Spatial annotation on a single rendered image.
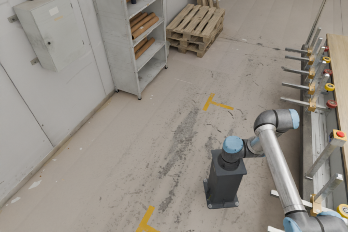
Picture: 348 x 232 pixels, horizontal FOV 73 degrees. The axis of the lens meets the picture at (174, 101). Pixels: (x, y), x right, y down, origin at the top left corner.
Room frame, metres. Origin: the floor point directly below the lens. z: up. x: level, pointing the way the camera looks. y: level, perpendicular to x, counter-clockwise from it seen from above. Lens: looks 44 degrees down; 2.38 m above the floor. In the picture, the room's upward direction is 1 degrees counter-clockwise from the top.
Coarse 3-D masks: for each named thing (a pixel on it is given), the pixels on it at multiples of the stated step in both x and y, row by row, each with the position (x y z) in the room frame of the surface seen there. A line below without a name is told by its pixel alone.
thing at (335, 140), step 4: (336, 132) 0.90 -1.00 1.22; (344, 132) 0.89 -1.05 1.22; (332, 136) 0.88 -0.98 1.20; (336, 136) 0.86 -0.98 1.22; (344, 136) 0.86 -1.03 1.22; (332, 140) 0.86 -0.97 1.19; (336, 140) 0.85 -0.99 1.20; (340, 140) 0.84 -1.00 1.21; (344, 140) 0.84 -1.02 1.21; (332, 144) 0.85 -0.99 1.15; (336, 144) 0.85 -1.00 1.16; (340, 144) 0.84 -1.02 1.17
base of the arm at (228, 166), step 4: (220, 156) 1.10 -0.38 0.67; (220, 160) 1.07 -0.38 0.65; (224, 160) 1.05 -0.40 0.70; (220, 164) 1.05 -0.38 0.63; (224, 164) 1.04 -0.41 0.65; (228, 164) 1.02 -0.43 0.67; (232, 164) 1.02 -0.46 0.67; (236, 164) 1.03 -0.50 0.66; (224, 168) 1.02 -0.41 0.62; (228, 168) 1.01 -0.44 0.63; (232, 168) 1.01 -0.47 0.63; (236, 168) 1.01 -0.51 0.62
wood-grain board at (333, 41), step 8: (328, 40) 2.56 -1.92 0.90; (336, 40) 2.55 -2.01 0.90; (344, 40) 2.55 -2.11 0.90; (336, 48) 2.37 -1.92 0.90; (344, 48) 2.37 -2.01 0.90; (336, 56) 2.20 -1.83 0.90; (344, 56) 2.20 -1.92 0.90; (336, 64) 2.05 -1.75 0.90; (344, 64) 2.05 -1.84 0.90; (336, 72) 1.91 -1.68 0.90; (344, 72) 1.91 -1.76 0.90; (336, 80) 1.79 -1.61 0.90; (344, 80) 1.78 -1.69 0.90; (336, 88) 1.67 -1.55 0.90; (344, 88) 1.67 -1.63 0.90; (336, 96) 1.55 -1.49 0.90; (344, 96) 1.55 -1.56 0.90; (344, 104) 1.45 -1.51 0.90; (344, 112) 1.35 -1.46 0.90; (344, 120) 1.27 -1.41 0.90; (344, 128) 1.18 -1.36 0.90; (344, 144) 1.03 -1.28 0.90; (344, 152) 0.96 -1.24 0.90; (344, 160) 0.90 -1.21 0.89
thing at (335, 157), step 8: (328, 56) 2.33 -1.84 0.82; (328, 64) 2.20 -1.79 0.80; (328, 80) 1.96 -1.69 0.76; (328, 96) 1.75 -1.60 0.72; (328, 112) 1.56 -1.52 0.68; (336, 112) 1.43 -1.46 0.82; (328, 120) 1.47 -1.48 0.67; (336, 120) 1.35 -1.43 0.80; (328, 128) 1.38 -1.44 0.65; (336, 128) 1.27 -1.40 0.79; (328, 136) 1.30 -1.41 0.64; (336, 152) 1.06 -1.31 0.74; (336, 160) 1.00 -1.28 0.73; (336, 168) 0.94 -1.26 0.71; (344, 168) 0.87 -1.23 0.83; (344, 176) 0.82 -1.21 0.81; (344, 184) 0.76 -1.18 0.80; (336, 192) 0.76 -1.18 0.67; (344, 192) 0.71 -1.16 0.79; (336, 200) 0.71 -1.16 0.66; (344, 200) 0.66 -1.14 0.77; (336, 208) 0.66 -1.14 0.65
